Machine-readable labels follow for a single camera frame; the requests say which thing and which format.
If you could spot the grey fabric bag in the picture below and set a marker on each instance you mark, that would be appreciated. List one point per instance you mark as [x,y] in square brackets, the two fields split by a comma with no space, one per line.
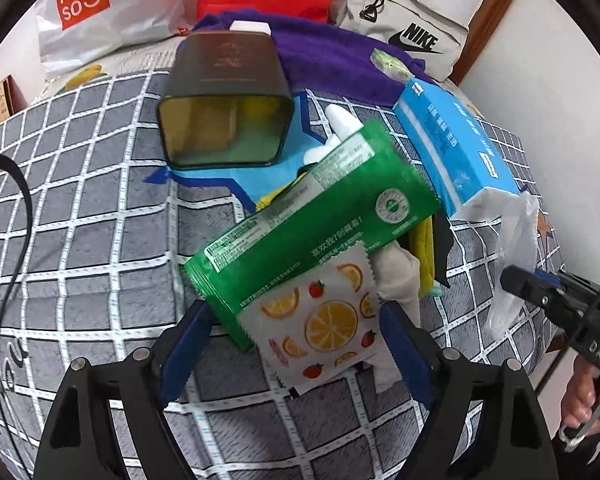
[405,15]

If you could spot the grey checked blanket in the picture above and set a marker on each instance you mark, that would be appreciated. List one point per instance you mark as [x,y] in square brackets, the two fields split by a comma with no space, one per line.
[105,210]

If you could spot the white shopping bag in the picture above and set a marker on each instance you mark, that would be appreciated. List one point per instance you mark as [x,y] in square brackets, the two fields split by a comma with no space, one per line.
[115,15]

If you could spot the purple towel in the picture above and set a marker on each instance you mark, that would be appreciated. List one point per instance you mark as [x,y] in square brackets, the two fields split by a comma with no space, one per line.
[330,60]

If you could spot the blue tissue box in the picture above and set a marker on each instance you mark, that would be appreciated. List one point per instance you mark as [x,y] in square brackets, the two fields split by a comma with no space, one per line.
[445,145]

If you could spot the yellow cloth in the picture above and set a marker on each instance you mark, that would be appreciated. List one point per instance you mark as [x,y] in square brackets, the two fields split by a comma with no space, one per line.
[422,247]

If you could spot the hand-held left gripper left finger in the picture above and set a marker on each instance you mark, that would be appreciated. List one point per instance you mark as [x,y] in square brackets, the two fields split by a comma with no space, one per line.
[190,342]

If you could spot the wooden door frame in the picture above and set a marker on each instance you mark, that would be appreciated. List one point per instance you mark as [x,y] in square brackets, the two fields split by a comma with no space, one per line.
[485,15]

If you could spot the person's right hand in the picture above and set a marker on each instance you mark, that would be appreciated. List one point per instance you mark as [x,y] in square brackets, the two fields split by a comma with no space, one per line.
[577,400]

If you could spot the clear plastic bag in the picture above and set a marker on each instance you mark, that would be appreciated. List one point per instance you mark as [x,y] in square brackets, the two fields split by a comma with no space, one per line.
[517,240]

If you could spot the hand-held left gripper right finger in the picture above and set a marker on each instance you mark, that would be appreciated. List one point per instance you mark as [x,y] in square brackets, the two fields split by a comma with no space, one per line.
[405,342]

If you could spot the grey white cloth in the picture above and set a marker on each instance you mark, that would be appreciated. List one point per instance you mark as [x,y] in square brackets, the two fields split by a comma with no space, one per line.
[395,272]

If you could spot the blue star felt mat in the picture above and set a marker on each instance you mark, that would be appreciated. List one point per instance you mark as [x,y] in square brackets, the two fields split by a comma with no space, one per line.
[220,180]

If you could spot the banana printed sheet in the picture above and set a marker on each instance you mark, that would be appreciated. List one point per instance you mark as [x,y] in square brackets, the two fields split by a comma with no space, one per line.
[130,62]

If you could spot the cardboard box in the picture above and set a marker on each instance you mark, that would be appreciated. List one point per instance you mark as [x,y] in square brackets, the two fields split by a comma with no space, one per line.
[0,105]

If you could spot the fruit printed white packet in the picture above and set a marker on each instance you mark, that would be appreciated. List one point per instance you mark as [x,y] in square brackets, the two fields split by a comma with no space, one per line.
[320,330]

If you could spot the small green packet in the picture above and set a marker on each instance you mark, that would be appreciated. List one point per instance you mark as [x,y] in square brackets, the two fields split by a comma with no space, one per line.
[390,62]

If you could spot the dark metal tin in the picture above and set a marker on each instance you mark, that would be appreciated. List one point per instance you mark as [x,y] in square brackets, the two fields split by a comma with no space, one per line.
[225,105]

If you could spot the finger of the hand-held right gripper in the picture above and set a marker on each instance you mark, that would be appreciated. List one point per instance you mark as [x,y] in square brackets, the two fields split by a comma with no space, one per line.
[527,285]

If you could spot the green snack packet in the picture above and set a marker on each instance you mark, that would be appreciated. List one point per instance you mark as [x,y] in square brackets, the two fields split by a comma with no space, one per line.
[305,210]

